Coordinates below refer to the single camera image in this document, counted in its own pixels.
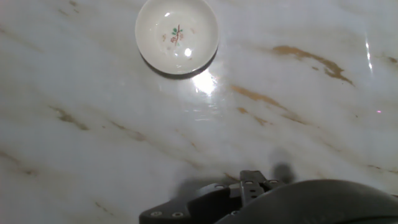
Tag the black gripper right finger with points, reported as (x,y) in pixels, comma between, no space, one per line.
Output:
(273,183)

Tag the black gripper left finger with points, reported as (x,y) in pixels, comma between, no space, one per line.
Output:
(205,202)

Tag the marble pattern table sheet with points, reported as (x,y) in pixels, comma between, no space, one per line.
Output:
(93,140)

